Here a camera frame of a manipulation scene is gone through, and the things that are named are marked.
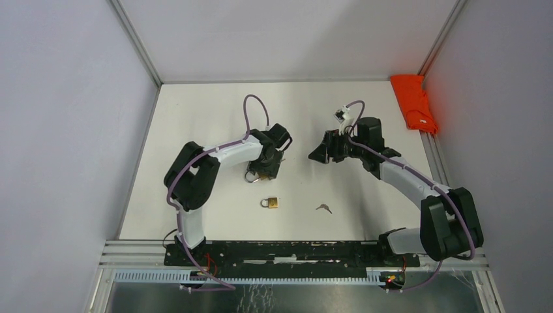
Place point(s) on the aluminium corner frame post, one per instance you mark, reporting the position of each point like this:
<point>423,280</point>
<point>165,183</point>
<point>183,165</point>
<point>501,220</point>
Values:
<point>457,10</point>

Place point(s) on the small keys on table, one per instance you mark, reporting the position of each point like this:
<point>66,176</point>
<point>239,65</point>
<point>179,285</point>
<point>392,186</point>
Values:
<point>324,207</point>

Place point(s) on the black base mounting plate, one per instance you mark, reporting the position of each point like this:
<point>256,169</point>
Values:
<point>288,259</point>

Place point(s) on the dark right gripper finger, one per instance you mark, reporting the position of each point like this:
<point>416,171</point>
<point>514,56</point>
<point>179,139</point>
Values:
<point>319,155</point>
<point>323,148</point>

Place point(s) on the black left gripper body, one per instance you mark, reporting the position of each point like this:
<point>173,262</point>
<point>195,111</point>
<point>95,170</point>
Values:
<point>270,167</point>

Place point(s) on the orange folded cloth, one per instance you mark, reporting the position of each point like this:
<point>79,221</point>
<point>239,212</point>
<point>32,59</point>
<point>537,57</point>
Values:
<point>413,102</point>

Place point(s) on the small brass padlock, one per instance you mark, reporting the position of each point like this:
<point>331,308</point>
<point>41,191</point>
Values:
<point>270,203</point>

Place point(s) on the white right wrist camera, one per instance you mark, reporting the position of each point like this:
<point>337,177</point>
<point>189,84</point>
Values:
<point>345,119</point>

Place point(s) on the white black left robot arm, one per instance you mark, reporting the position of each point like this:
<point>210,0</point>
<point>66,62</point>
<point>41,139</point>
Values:
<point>191,178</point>

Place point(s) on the aluminium front frame rail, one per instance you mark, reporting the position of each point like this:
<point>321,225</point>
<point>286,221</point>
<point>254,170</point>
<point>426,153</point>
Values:
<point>132,277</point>

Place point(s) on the left aluminium corner post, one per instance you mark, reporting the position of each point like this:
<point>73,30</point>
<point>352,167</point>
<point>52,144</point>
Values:
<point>135,40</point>

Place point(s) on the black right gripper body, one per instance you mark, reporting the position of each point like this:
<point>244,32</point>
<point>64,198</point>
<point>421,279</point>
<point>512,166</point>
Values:
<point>345,147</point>

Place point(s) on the large brass padlock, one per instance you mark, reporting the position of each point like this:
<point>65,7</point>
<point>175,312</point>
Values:
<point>254,177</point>

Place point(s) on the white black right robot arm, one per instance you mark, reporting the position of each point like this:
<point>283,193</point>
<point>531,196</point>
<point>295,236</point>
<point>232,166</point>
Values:
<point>449,225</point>

